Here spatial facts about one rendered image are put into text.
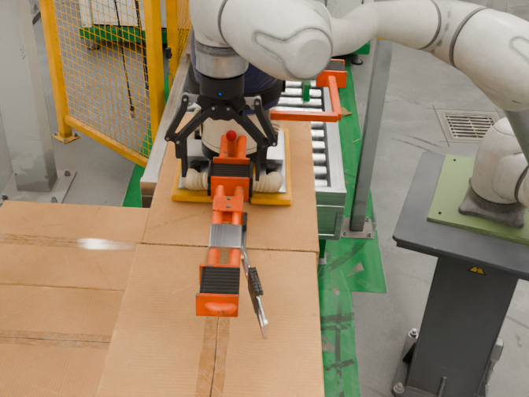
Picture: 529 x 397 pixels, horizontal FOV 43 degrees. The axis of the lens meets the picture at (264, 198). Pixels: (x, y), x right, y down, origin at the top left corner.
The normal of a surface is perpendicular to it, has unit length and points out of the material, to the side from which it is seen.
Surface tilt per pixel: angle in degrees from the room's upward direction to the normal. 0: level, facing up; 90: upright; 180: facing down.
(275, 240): 0
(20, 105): 90
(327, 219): 90
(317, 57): 88
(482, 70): 104
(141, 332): 0
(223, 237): 0
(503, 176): 92
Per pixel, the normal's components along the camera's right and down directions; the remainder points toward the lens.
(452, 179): -0.01, -0.79
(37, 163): -0.04, 0.58
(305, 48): 0.46, 0.55
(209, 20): -0.80, 0.44
